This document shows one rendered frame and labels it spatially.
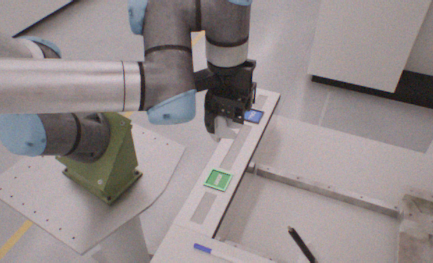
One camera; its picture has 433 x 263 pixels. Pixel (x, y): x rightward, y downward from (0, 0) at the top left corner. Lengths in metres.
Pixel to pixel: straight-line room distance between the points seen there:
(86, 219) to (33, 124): 0.33
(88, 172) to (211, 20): 0.61
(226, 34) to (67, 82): 0.25
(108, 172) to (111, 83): 0.51
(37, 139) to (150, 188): 0.36
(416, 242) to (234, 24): 0.68
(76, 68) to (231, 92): 0.29
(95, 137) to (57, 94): 0.46
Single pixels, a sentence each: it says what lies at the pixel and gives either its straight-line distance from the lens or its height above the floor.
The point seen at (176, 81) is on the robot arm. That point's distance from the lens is 0.54.
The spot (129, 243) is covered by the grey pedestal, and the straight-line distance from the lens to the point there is 1.35.
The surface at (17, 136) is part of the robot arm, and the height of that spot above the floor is 1.11.
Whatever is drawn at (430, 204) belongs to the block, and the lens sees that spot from 1.09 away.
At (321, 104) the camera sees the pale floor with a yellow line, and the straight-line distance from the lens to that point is 2.77.
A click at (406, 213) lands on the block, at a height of 0.91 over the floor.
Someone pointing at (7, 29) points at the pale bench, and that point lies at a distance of 3.74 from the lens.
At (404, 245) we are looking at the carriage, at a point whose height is 0.88.
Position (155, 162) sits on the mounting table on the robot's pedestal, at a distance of 1.15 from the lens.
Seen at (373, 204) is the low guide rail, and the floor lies 0.85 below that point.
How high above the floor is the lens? 1.66
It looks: 43 degrees down
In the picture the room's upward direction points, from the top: straight up
